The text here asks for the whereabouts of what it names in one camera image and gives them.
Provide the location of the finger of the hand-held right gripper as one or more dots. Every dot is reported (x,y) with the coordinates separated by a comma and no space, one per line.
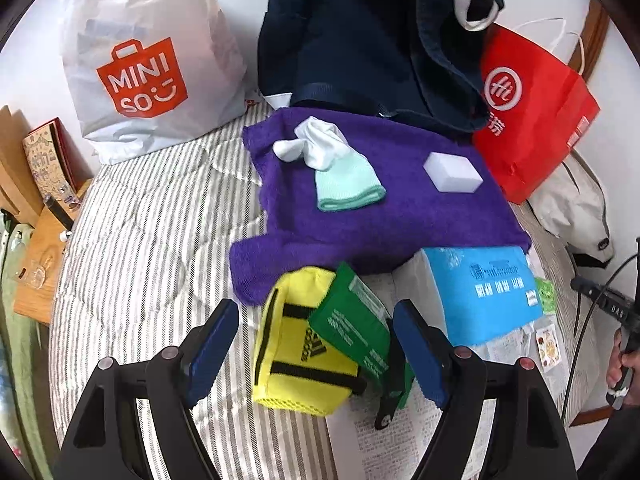
(600,294)

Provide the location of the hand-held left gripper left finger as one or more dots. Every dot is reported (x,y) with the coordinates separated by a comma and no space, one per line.
(215,352)

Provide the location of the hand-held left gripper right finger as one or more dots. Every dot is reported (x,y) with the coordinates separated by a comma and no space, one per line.
(420,355)

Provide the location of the light green small packet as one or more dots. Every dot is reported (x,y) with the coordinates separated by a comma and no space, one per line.
(545,292)

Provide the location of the fruit-print white packet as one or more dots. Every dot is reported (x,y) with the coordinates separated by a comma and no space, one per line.
(547,342)

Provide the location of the dark green packet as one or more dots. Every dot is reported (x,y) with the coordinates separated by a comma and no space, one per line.
(350,330)

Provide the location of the yellow black-striped sock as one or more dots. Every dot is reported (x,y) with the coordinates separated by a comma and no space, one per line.
(290,355)

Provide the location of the blue tissue pack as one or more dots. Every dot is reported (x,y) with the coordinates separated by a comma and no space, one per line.
(480,290)

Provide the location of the person's right forearm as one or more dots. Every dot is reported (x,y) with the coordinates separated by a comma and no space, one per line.
(610,445)

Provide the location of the person's right hand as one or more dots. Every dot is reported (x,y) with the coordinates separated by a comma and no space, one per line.
(615,360)

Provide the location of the newspaper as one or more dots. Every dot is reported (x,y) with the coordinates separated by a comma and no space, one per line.
(370,442)

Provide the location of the beige cloth bag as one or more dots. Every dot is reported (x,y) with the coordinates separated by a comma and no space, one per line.
(570,195)

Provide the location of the striped bed sheet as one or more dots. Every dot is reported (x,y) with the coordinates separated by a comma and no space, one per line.
(150,260)

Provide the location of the purple towel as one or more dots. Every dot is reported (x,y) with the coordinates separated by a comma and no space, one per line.
(400,220)

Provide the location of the red paper bag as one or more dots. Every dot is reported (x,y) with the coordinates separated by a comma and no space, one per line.
(540,125)

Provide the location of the white and mint sock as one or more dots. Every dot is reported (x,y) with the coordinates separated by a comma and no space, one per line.
(345,185)

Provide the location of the white sponge block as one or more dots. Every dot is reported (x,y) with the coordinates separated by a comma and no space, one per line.
(452,171)

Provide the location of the wooden nightstand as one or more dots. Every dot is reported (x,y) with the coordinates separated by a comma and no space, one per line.
(40,280)

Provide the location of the green patterned cloth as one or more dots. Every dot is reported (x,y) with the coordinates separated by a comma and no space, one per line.
(20,360)

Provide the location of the doodle-print book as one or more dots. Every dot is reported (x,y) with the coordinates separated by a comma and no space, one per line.
(47,160)

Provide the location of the navy fabric bag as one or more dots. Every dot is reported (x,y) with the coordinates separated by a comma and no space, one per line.
(350,35)

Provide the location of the white plastic bag orange logo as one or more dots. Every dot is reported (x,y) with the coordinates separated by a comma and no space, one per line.
(150,10)

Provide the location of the wooden frame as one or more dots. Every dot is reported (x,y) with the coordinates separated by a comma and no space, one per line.
(595,35)

